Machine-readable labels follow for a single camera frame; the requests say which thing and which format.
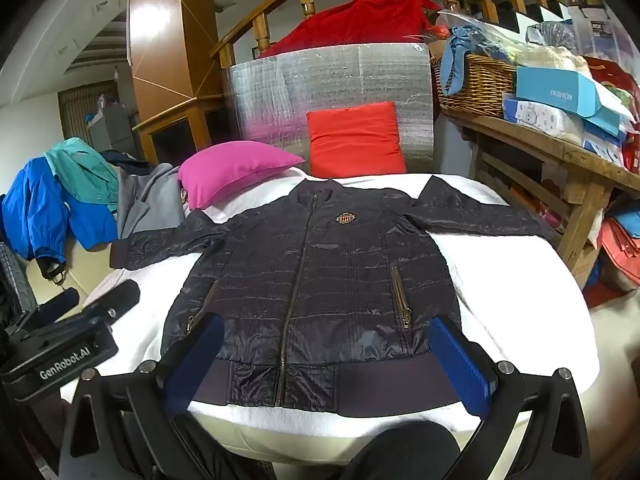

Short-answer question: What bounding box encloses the light blue cloth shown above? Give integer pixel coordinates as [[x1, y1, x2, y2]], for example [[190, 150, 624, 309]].
[[439, 25, 493, 96]]

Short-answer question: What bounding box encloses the red bag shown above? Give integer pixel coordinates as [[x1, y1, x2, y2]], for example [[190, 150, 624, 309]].
[[585, 57, 640, 111]]

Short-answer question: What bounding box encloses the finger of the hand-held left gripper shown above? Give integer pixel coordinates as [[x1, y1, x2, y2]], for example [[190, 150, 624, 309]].
[[30, 287, 81, 327], [82, 280, 140, 323]]

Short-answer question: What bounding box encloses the red pillow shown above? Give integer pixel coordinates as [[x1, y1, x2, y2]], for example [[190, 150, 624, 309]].
[[306, 101, 407, 178]]

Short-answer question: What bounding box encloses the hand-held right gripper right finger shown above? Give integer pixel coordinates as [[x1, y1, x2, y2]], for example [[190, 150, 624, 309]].
[[429, 315, 598, 480]]

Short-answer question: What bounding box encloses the wooden table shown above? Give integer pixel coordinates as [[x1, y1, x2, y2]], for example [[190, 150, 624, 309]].
[[440, 107, 640, 291]]

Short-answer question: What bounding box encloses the pink pillow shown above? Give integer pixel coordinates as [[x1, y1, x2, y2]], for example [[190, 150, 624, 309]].
[[178, 141, 306, 210]]

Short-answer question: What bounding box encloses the black quilted jacket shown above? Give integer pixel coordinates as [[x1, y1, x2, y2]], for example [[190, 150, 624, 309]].
[[110, 177, 561, 420]]

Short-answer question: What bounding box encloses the grey metal cabinet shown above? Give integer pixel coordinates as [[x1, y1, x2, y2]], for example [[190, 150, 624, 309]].
[[90, 95, 138, 161]]

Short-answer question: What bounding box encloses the grey garment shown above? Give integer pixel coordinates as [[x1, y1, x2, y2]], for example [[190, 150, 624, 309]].
[[116, 162, 187, 241]]

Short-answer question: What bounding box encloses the blue jacket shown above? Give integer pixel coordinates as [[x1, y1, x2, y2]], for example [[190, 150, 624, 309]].
[[0, 157, 118, 266]]

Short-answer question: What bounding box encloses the wicker basket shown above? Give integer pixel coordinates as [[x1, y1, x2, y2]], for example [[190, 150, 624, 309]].
[[430, 54, 518, 118]]

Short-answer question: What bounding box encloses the wooden cabinet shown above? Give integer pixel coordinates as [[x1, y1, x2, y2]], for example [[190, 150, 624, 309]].
[[127, 0, 226, 166]]

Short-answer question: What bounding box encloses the white fleece blanket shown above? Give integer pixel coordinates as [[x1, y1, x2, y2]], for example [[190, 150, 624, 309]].
[[60, 172, 601, 456]]

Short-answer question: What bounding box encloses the white patterned package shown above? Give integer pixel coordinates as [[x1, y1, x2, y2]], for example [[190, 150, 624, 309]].
[[502, 97, 586, 143]]

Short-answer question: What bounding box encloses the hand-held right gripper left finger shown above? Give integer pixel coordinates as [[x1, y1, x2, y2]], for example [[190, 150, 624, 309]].
[[59, 312, 226, 480]]

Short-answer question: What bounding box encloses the black bag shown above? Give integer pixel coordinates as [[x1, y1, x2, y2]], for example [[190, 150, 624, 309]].
[[0, 242, 38, 321]]

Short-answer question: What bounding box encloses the blue cardboard box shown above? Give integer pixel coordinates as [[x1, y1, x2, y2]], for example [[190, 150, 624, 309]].
[[515, 66, 636, 136]]

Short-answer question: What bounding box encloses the teal garment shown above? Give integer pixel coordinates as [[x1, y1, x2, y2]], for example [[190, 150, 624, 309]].
[[44, 138, 121, 213]]

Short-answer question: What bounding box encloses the silver foil mat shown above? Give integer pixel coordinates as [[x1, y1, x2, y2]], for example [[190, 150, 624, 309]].
[[227, 42, 438, 178]]

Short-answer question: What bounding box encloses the wooden stair railing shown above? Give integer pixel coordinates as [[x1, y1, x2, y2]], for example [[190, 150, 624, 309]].
[[210, 0, 601, 68]]

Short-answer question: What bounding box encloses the cream cloth pile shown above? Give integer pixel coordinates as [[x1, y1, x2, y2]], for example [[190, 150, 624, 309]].
[[515, 45, 593, 81]]

